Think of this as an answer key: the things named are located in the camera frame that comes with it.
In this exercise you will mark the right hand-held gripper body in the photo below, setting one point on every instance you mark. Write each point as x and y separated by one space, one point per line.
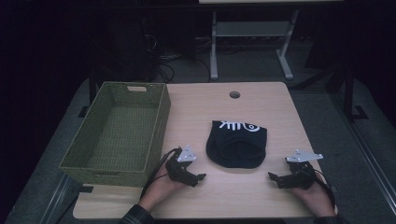
300 177

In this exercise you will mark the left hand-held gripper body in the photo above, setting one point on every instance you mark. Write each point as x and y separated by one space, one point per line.
179 168

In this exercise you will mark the black beanie with white print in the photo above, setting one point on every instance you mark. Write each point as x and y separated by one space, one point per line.
236 149

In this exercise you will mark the green woven basket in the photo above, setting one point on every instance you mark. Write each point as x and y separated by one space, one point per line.
124 133

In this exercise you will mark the person's right hand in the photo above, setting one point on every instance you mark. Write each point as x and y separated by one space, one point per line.
317 199

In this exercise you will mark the person's left hand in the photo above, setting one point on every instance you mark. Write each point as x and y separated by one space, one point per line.
162 191

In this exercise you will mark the black metal stand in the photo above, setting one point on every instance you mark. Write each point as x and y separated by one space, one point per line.
348 87

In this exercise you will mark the white metal stand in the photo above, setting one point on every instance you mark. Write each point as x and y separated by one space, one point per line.
249 29

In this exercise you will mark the aluminium floor rail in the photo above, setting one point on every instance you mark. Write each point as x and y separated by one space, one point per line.
367 149
59 202

